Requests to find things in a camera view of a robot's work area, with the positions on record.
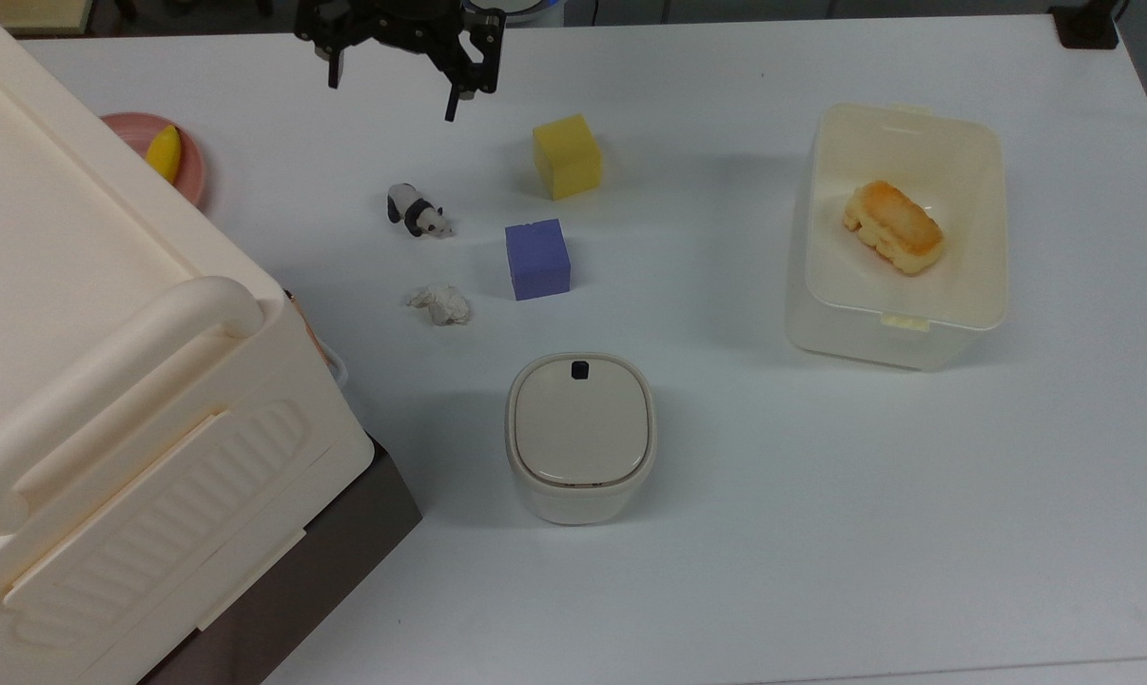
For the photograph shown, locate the beige lidded trash can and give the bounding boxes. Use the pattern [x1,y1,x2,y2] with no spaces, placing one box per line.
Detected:
[505,352,658,527]

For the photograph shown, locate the toy panda figure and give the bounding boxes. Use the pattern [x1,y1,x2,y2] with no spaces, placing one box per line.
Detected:
[386,183,457,240]

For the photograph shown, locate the crumpled white tissue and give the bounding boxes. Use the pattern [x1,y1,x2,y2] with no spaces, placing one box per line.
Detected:
[405,283,474,327]

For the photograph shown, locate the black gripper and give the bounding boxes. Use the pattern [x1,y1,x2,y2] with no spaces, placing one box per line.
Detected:
[294,0,508,123]

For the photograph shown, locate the pink plate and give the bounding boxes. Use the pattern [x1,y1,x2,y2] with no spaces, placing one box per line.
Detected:
[100,112,210,211]

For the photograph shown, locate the tan flat box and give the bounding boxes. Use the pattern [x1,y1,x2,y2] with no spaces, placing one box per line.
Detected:
[0,0,95,37]

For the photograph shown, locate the dark brown drawer cabinet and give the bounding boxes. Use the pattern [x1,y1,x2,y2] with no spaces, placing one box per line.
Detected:
[141,433,423,685]

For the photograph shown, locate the toy bread with orange glaze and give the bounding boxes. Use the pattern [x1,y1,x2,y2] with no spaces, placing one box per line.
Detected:
[842,181,946,278]

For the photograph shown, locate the cream storage box with handles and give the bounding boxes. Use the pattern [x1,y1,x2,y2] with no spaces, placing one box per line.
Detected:
[0,0,377,685]

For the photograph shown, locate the purple cube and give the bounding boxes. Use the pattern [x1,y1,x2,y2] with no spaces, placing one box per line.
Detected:
[504,218,574,303]

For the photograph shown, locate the yellow cube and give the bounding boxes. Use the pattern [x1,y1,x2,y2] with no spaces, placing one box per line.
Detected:
[533,113,605,202]

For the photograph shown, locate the yellow toy banana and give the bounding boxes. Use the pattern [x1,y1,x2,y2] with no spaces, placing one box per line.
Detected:
[145,125,185,186]

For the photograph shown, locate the orange box latch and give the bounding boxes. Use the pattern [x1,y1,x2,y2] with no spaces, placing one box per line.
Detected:
[283,288,337,372]

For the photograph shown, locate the white plastic basket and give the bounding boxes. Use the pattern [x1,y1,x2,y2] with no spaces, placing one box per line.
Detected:
[786,103,1010,373]

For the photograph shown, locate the black camera stand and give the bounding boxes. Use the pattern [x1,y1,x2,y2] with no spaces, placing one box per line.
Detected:
[1049,0,1132,51]

